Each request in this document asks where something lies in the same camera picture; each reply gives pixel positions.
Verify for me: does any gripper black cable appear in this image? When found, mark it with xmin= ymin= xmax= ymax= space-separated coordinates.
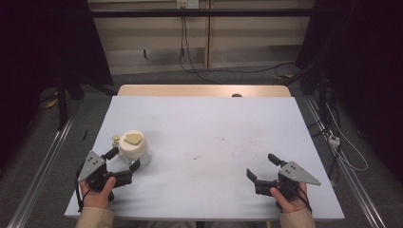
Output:
xmin=74 ymin=165 xmax=86 ymax=213
xmin=297 ymin=189 xmax=314 ymax=214

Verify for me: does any white round cup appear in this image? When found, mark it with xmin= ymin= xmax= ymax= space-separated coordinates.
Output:
xmin=111 ymin=129 xmax=152 ymax=168

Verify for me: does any wooden table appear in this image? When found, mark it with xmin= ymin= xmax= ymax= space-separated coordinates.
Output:
xmin=117 ymin=84 xmax=292 ymax=98

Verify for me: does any beige panel board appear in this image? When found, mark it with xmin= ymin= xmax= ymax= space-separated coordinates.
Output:
xmin=86 ymin=0 xmax=317 ymax=76

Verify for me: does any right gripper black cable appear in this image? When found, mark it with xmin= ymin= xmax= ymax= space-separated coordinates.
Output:
xmin=297 ymin=189 xmax=314 ymax=214

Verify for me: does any black curtain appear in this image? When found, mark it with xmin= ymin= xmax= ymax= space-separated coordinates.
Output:
xmin=295 ymin=0 xmax=403 ymax=183
xmin=0 ymin=0 xmax=114 ymax=169

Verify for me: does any white wall outlet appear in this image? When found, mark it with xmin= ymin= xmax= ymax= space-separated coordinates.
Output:
xmin=176 ymin=0 xmax=201 ymax=10

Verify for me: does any metal floor rail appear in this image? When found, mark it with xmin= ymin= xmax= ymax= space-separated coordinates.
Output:
xmin=7 ymin=116 xmax=76 ymax=228
xmin=303 ymin=96 xmax=387 ymax=228

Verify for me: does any person's right hand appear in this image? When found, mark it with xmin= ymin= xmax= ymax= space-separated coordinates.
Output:
xmin=269 ymin=182 xmax=311 ymax=214

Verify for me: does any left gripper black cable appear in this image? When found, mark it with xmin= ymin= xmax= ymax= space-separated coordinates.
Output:
xmin=74 ymin=165 xmax=86 ymax=213

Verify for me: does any black floor cable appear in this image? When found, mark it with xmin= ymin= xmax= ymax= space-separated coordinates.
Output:
xmin=189 ymin=62 xmax=297 ymax=86

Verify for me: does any black hanging cable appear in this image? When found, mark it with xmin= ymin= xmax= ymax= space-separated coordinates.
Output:
xmin=179 ymin=8 xmax=221 ymax=86

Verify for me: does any person's left hand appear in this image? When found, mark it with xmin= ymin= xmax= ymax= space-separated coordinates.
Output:
xmin=79 ymin=176 xmax=117 ymax=209

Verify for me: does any white cable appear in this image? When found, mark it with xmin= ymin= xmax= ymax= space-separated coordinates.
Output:
xmin=325 ymin=104 xmax=369 ymax=173

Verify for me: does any white table mat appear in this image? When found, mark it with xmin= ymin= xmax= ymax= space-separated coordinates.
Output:
xmin=64 ymin=95 xmax=346 ymax=221

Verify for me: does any black metal stand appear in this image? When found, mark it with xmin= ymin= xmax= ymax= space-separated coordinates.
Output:
xmin=54 ymin=70 xmax=86 ymax=131

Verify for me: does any black horizontal bar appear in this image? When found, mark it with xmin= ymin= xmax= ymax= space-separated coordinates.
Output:
xmin=88 ymin=8 xmax=317 ymax=19

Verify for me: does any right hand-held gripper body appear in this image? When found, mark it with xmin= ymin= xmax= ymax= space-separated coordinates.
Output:
xmin=254 ymin=161 xmax=322 ymax=201

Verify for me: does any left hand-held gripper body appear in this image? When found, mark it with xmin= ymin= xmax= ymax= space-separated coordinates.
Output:
xmin=77 ymin=150 xmax=134 ymax=192

